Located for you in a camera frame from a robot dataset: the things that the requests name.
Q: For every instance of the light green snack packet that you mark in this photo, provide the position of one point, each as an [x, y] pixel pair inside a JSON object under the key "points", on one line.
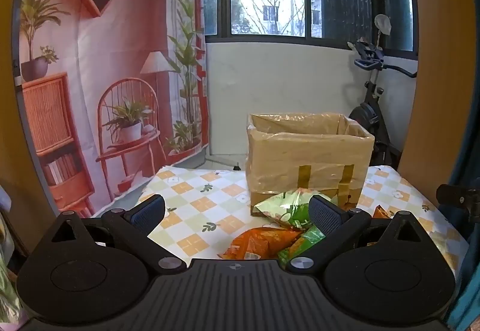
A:
{"points": [[285, 205]]}

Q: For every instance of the orange snack packet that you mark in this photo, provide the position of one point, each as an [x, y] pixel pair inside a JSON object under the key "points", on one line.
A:
{"points": [[255, 241], [380, 212]]}

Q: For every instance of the printed backdrop cloth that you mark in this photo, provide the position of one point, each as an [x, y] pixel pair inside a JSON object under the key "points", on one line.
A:
{"points": [[112, 53]]}

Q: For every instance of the dark green snack packet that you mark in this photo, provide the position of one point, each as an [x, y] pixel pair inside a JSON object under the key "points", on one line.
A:
{"points": [[300, 241]]}

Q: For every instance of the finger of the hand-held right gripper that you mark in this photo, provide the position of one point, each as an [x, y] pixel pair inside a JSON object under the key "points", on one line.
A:
{"points": [[455, 198]]}

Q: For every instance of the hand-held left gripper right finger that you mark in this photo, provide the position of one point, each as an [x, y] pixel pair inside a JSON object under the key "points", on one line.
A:
{"points": [[326, 216]]}

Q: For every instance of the black exercise bike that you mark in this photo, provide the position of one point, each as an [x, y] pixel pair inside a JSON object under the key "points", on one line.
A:
{"points": [[369, 106]]}

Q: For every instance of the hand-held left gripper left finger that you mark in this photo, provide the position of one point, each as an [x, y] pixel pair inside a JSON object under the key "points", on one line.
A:
{"points": [[148, 214]]}

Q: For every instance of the checkered tablecloth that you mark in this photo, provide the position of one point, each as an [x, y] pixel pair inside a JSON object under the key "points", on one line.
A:
{"points": [[195, 196]]}

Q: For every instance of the shiny plastic bag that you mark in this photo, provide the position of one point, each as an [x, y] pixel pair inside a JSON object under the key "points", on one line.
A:
{"points": [[9, 278]]}

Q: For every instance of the plastic-lined cardboard box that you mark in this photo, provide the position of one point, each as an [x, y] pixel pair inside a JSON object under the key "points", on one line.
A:
{"points": [[300, 155]]}

